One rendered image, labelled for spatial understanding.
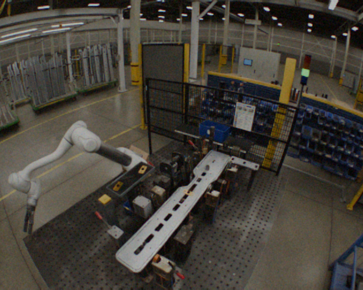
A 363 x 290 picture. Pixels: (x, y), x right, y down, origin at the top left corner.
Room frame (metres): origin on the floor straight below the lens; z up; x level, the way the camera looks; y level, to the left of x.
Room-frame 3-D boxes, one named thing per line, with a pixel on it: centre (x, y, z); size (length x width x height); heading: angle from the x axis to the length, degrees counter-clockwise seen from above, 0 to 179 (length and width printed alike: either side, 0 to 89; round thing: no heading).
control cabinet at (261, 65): (7.53, -3.00, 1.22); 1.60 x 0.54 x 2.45; 55
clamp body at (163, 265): (0.42, 0.07, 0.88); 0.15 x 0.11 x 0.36; 60
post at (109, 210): (0.77, 0.47, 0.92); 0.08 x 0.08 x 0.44; 60
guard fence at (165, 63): (3.78, 0.43, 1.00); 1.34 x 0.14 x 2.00; 55
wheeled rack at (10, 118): (4.32, 6.24, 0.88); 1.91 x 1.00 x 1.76; 56
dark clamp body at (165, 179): (1.09, 0.12, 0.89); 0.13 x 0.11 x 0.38; 60
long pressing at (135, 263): (1.00, -0.06, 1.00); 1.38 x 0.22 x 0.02; 150
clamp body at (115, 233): (0.60, 0.38, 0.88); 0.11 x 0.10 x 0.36; 60
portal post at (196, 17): (5.62, -0.51, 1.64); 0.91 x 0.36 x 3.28; 55
